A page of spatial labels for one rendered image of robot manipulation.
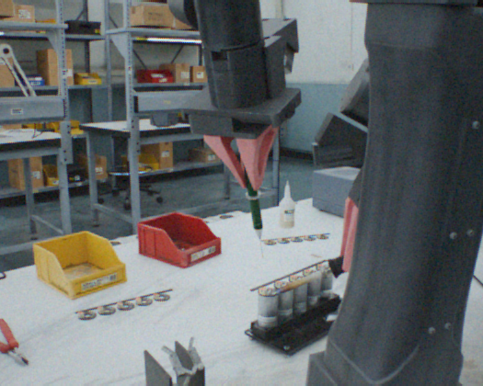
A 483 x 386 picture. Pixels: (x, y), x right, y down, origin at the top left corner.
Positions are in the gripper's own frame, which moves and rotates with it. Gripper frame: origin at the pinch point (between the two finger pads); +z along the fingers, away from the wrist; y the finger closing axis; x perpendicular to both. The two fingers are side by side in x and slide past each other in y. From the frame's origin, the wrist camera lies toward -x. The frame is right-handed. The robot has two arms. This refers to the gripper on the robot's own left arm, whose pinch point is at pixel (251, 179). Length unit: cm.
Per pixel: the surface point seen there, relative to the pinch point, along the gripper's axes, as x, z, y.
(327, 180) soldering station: -56, 34, 11
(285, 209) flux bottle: -41, 33, 16
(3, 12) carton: -133, 8, 204
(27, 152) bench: -115, 78, 199
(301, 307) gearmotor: -3.0, 20.3, -3.1
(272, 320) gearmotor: 1.8, 18.5, -1.3
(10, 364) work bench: 20.9, 15.6, 22.6
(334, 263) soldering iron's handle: -3.5, 12.2, -7.5
